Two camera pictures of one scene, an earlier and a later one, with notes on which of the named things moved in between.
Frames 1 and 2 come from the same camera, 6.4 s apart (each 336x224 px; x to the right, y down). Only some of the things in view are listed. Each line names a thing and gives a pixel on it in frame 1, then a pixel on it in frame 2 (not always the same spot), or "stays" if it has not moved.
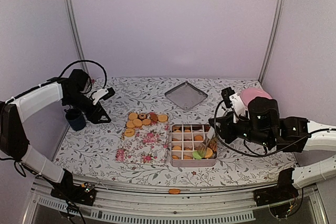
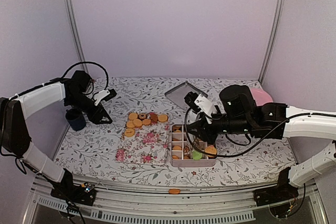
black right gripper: (226, 132) → (201, 126)
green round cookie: (196, 155) stays
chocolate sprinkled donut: (143, 116) stays
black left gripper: (95, 118) stays
